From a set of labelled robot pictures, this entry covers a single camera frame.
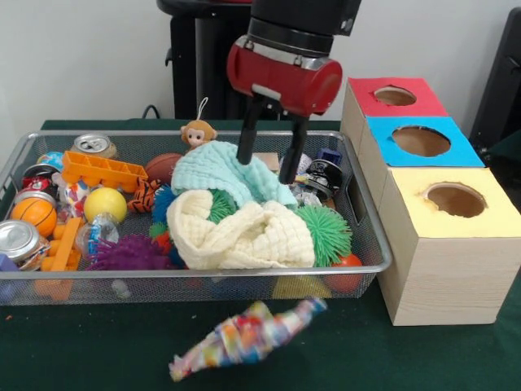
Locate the small brown football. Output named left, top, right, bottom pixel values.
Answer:
left=145, top=153, right=184, bottom=184

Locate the wooden box with three holes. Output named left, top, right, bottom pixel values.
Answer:
left=342, top=77, right=521, bottom=327

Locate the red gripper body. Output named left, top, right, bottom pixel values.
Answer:
left=226, top=39, right=343, bottom=115

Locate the green spiky ball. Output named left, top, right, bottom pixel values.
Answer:
left=297, top=204, right=352, bottom=268

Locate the cream cloth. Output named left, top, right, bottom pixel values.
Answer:
left=167, top=190, right=317, bottom=270

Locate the orange plastic toy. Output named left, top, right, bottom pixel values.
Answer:
left=62, top=150, right=149, bottom=194

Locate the yellow ball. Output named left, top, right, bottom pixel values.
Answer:
left=85, top=187, right=128, bottom=225

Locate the brown monkey plush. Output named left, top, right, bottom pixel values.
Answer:
left=181, top=98, right=217, bottom=149

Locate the polka dot cloth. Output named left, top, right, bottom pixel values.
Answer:
left=169, top=297, right=328, bottom=382

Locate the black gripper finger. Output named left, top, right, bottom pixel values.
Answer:
left=237, top=96, right=263, bottom=166
left=278, top=112, right=310, bottom=185

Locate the dark green tablecloth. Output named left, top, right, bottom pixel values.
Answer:
left=0, top=120, right=521, bottom=391

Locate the small orange basketball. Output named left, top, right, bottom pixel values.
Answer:
left=11, top=198, right=58, bottom=237

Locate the silver soda can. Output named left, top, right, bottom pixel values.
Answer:
left=72, top=133, right=117, bottom=160

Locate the black upright panel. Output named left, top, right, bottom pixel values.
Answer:
left=472, top=8, right=521, bottom=152

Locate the silver tin can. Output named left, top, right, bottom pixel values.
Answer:
left=0, top=220, right=43, bottom=271

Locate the mint green cloth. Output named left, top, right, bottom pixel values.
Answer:
left=171, top=141, right=298, bottom=211

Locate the side table with green cloth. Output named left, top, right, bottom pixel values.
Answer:
left=487, top=130, right=521, bottom=169

